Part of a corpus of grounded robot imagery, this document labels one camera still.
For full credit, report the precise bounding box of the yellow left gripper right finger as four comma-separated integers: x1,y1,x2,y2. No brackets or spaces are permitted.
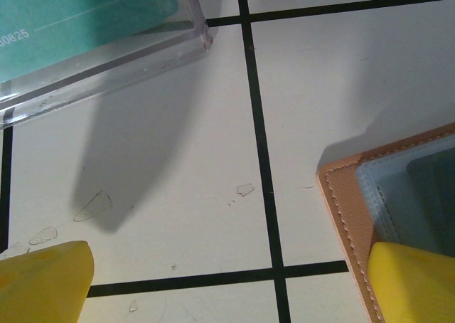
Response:
366,241,455,323

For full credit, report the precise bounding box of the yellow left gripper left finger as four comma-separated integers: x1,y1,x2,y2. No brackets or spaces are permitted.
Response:
0,240,95,323

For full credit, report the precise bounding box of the black VIP card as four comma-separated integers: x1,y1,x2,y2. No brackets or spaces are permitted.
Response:
406,147,455,258

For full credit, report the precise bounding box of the teal card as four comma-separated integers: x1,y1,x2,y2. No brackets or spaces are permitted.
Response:
0,0,180,84

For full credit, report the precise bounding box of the clear acrylic box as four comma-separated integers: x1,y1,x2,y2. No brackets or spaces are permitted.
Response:
0,0,214,130

